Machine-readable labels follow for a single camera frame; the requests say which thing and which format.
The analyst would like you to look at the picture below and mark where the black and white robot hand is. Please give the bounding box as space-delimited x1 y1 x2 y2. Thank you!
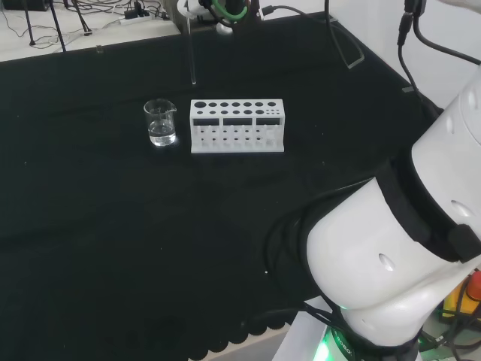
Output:
176 0 262 37

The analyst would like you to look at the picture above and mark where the clear glass rod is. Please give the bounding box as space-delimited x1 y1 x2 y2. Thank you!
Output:
185 14 198 86

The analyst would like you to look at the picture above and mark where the white test tube rack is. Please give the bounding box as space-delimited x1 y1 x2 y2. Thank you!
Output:
189 99 286 155

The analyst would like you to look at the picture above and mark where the small clear glass beaker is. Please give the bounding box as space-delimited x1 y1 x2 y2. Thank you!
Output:
143 98 178 148

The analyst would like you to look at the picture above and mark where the white power strip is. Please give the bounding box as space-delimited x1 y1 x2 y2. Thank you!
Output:
118 10 152 25

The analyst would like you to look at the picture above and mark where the clear curved plastic strip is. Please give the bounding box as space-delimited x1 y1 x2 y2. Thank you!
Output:
340 32 366 71

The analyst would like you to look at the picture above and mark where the black tripod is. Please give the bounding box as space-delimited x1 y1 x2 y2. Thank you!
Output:
23 0 92 53

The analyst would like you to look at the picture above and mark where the black bench cloth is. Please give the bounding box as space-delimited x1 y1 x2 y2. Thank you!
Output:
0 10 446 361

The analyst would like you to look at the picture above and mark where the pale white board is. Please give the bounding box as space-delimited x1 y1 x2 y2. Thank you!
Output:
277 308 341 361

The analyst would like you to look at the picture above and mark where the yellow stop button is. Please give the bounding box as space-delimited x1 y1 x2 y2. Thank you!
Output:
442 269 481 325

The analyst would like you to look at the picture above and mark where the green cable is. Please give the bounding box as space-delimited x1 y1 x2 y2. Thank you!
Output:
209 0 250 23

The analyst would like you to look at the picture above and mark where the thin black cable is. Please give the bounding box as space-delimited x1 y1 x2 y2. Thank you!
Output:
261 5 364 68

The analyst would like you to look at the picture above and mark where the thick black cable with plug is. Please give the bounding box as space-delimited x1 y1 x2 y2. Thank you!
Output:
396 0 481 65

